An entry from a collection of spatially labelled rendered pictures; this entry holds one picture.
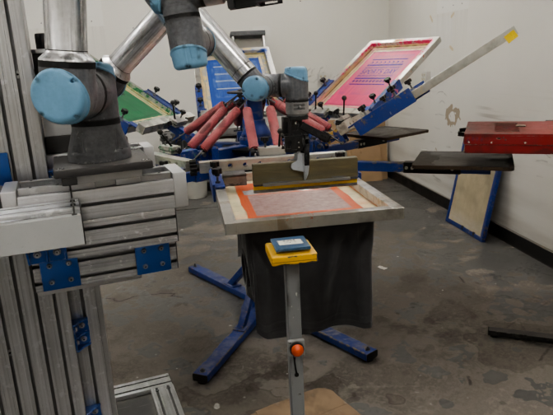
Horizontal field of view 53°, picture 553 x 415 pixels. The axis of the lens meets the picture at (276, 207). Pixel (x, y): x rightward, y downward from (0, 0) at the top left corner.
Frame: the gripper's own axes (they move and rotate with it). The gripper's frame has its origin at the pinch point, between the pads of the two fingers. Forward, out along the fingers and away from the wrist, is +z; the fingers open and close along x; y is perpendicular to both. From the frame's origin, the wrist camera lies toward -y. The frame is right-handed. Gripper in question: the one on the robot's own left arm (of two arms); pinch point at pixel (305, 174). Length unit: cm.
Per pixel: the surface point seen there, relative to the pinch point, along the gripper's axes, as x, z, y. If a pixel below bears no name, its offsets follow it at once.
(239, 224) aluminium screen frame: 14.3, 11.1, 24.3
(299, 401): 34, 63, 11
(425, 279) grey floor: -146, 109, -111
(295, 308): 33.5, 32.1, 11.3
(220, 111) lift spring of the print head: -124, -11, 19
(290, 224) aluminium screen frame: 14.3, 12.5, 8.5
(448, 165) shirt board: -61, 14, -82
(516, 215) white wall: -187, 84, -201
